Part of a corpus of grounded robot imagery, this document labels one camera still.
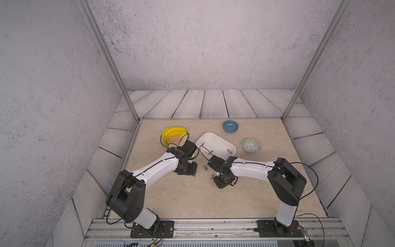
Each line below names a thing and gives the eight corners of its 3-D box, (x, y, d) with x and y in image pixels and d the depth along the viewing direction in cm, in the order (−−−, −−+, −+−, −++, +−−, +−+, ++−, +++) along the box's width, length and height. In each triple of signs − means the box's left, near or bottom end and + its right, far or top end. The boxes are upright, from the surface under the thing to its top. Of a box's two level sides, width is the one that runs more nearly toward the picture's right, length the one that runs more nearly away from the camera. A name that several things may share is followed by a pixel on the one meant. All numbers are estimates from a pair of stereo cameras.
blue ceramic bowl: (223, 133, 114) (224, 130, 111) (222, 123, 121) (222, 120, 118) (238, 133, 114) (239, 130, 111) (236, 123, 121) (237, 120, 118)
